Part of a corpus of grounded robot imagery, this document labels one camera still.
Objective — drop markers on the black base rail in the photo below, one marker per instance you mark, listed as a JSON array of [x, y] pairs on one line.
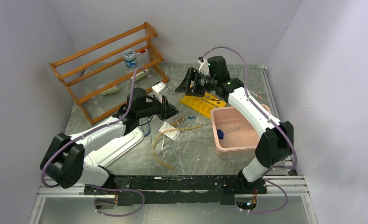
[[138, 189]]

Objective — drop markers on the orange wooden shelf rack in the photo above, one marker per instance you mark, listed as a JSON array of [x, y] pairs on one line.
[[87, 73]]

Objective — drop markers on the blue safety goggles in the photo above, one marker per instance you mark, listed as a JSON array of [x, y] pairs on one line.
[[145, 127]]

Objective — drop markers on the white metal tray lid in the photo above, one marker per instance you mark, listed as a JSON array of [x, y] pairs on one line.
[[107, 145]]

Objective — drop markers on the yellow test tube rack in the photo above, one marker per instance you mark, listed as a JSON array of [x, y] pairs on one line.
[[203, 105]]

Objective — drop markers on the white eraser block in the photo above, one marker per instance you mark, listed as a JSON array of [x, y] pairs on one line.
[[141, 73]]

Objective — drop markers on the pink plastic bin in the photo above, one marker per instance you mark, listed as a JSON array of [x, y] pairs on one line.
[[243, 141]]

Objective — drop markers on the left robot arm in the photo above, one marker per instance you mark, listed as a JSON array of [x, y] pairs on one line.
[[84, 157]]

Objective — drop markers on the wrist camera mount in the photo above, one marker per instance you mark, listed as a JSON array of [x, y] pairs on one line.
[[203, 69], [158, 90]]

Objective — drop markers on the blue white jar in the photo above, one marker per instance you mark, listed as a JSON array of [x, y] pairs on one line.
[[130, 58]]

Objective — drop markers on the blue capped test tube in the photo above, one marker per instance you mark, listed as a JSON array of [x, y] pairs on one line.
[[194, 118]]

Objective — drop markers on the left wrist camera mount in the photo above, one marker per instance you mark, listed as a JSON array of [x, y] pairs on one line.
[[158, 90]]

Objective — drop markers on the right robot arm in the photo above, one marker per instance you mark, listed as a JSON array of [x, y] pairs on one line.
[[276, 137]]

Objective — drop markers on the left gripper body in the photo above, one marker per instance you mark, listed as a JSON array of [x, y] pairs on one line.
[[159, 109]]

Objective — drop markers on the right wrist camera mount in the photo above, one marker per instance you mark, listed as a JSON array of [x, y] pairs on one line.
[[203, 69]]

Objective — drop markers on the white plastic packet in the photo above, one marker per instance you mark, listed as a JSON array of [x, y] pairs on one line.
[[169, 131]]

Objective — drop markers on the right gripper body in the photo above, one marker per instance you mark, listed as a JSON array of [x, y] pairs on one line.
[[201, 82]]

